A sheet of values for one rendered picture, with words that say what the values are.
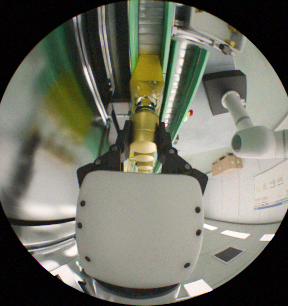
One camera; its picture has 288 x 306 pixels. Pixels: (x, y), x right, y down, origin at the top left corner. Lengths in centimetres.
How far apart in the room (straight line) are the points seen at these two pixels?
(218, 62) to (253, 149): 39
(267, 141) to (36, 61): 45
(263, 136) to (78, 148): 43
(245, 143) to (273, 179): 347
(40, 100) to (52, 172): 10
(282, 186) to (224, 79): 346
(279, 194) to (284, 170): 66
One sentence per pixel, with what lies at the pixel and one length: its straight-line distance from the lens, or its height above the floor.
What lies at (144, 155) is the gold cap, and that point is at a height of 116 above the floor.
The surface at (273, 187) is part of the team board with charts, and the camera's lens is 382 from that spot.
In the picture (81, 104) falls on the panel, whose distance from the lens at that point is 23.
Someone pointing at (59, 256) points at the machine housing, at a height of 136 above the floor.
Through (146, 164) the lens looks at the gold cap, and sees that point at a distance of 22.
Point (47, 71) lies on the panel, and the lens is 17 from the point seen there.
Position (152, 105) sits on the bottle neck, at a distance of 15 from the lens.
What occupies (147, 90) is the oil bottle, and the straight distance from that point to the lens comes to 16.
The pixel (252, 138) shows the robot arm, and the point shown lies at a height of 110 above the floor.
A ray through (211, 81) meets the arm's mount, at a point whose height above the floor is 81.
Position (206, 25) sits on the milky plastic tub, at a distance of 50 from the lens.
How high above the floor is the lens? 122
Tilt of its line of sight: 23 degrees down
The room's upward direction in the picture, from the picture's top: 177 degrees counter-clockwise
